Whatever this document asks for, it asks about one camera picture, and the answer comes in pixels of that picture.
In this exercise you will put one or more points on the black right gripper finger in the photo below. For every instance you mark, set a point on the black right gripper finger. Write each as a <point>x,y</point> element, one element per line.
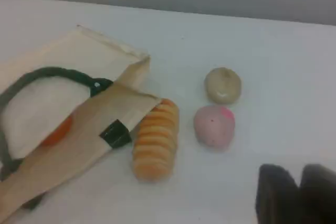
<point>278,200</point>
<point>319,197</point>

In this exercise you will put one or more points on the ridged golden bread loaf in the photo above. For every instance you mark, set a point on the ridged golden bread loaf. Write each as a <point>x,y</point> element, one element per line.
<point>156,142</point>

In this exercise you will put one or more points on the pink round bun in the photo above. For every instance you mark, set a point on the pink round bun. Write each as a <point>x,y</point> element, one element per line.
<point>214,129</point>

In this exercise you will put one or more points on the orange fruit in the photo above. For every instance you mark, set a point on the orange fruit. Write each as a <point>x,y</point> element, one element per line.
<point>59,133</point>

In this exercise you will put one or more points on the beige round bun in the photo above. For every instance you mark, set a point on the beige round bun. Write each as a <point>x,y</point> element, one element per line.
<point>223,85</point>

